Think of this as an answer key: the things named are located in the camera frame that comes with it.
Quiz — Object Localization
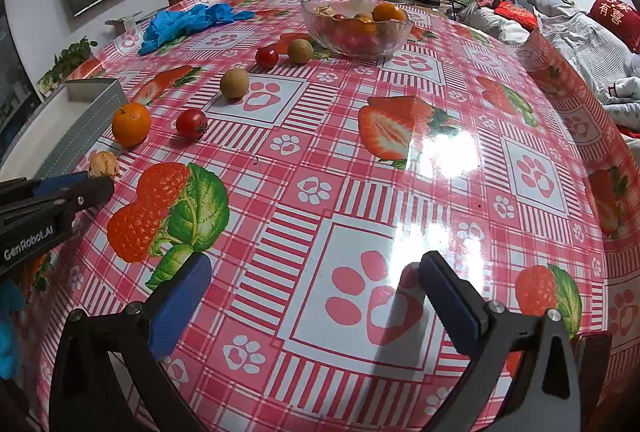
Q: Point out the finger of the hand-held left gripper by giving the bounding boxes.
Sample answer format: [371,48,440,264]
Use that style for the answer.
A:
[0,178,115,223]
[0,177,96,207]

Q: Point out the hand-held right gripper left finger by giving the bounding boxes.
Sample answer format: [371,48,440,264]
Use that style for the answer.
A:
[49,253,213,432]

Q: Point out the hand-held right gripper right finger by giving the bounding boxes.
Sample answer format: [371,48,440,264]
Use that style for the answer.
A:
[419,251,583,432]

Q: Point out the walnut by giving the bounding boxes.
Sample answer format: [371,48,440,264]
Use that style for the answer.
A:
[88,151,121,179]

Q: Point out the grey and white tray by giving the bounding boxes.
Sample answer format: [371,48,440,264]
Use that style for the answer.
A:
[0,78,129,185]

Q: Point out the orange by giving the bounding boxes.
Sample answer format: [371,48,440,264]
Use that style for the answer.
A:
[372,3,407,23]
[111,102,152,148]

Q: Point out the red tomato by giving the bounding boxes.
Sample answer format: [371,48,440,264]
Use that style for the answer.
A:
[255,46,280,69]
[175,108,209,141]

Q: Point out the brown kiwi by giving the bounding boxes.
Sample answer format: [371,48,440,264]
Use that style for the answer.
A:
[287,38,315,65]
[220,68,250,100]

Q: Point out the dark glass cabinet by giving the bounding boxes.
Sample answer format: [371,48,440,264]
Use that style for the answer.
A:
[0,32,41,153]

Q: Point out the green potted plant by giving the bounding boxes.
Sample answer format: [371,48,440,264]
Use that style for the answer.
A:
[40,36,98,87]

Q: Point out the red checked strawberry tablecloth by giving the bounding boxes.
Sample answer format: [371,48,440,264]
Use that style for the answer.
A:
[30,0,640,432]

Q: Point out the blue disposable gloves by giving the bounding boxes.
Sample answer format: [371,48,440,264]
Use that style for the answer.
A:
[138,4,256,56]

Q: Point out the grey quilted blanket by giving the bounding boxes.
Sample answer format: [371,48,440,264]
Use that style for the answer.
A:
[602,76,640,135]

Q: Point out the clear glass bowl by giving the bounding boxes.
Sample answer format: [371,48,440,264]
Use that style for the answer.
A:
[300,0,414,60]

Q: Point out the flat red cushion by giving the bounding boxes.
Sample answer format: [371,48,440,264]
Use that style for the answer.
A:
[495,2,538,31]

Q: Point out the red printed pillow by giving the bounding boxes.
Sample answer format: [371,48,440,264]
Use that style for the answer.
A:
[587,0,640,55]

